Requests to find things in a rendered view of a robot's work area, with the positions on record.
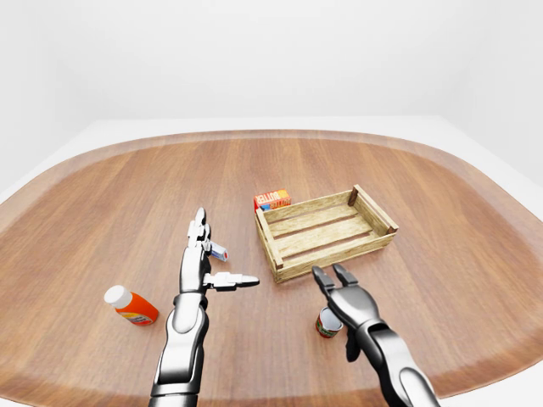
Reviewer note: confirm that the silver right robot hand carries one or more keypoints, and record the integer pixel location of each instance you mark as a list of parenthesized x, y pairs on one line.
[(354, 303)]

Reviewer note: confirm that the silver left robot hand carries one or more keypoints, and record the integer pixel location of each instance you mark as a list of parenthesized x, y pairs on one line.
[(195, 265)]

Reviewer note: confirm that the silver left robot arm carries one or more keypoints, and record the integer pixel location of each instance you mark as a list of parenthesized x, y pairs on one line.
[(180, 347)]

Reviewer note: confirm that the red tomato sauce can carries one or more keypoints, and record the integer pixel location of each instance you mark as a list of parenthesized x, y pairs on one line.
[(328, 324)]

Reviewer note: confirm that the wooden slat tray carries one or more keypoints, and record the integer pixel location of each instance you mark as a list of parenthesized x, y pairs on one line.
[(324, 233)]

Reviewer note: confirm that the small white and blue box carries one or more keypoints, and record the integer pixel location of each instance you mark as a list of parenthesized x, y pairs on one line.
[(219, 252)]

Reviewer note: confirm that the orange bottle with white cap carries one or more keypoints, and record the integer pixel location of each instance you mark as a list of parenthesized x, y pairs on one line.
[(131, 305)]

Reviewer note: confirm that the orange butter box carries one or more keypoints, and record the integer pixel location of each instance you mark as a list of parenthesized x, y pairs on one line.
[(271, 199)]

